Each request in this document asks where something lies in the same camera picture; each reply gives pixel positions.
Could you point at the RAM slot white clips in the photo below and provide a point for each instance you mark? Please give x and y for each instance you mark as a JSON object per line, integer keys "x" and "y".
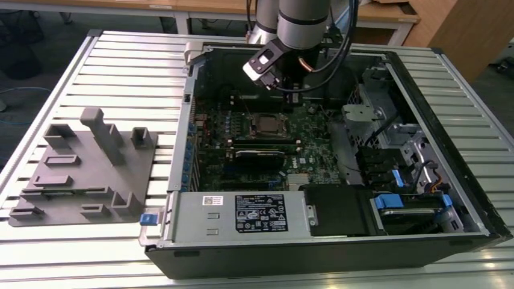
{"x": 264, "y": 148}
{"x": 264, "y": 141}

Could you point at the grey parts rack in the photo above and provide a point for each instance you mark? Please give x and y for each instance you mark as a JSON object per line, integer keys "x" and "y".
{"x": 92, "y": 174}

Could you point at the CPU socket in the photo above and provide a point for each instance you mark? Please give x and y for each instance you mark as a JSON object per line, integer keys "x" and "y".
{"x": 268, "y": 135}

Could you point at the wooden desk white frame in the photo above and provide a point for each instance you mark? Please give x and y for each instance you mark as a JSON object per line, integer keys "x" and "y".
{"x": 393, "y": 21}
{"x": 138, "y": 4}

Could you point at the wooden cabinet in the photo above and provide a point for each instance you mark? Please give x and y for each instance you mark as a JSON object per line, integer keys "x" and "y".
{"x": 462, "y": 30}

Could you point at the silver chipset heatsink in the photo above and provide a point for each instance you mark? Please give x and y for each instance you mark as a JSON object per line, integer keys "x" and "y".
{"x": 299, "y": 179}

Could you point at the black disk bay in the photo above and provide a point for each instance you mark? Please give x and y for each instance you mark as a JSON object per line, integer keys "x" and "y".
{"x": 377, "y": 164}

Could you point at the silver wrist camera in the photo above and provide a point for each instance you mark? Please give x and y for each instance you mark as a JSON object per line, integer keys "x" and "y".
{"x": 255, "y": 67}

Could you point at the RAM slot black clips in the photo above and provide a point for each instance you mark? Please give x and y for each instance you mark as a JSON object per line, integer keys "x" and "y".
{"x": 264, "y": 145}
{"x": 264, "y": 138}

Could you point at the black PC case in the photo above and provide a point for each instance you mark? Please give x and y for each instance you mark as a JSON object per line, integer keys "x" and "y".
{"x": 280, "y": 262}

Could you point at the grey power supply unit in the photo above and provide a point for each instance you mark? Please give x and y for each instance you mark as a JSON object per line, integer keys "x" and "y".
{"x": 188, "y": 219}

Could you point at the blue case latch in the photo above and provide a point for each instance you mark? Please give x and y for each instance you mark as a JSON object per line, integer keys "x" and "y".
{"x": 148, "y": 219}

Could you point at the black graphics card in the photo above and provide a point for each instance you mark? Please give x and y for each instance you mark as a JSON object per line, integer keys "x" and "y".
{"x": 259, "y": 164}

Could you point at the metal drive cage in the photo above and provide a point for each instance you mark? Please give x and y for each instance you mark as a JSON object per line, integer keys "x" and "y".
{"x": 363, "y": 113}

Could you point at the hard disk blue carrier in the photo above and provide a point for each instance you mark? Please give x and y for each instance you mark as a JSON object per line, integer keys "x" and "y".
{"x": 389, "y": 201}

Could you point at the green motherboard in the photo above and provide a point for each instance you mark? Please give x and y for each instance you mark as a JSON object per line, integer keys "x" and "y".
{"x": 320, "y": 150}

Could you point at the silver topped CPU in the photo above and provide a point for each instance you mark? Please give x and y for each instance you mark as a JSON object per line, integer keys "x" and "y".
{"x": 270, "y": 124}

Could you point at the black plastic shroud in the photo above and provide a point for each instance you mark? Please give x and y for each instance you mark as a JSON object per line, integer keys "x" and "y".
{"x": 340, "y": 210}

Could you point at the blue disk carrier tab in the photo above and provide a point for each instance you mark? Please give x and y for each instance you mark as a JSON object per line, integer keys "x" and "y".
{"x": 397, "y": 177}

